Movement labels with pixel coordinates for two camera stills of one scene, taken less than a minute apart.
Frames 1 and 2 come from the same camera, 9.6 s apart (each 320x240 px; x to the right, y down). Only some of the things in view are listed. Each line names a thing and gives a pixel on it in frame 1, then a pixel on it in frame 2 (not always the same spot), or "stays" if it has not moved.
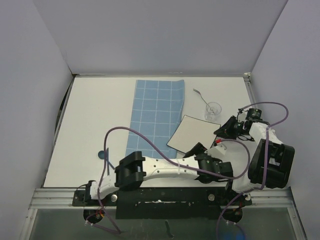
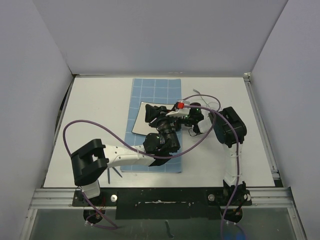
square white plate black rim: (190, 131) -> (140, 126)
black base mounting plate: (165, 203) stays
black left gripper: (198, 148) -> (152, 112)
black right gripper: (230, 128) -> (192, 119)
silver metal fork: (199, 92) stays
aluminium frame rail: (282, 199) stays
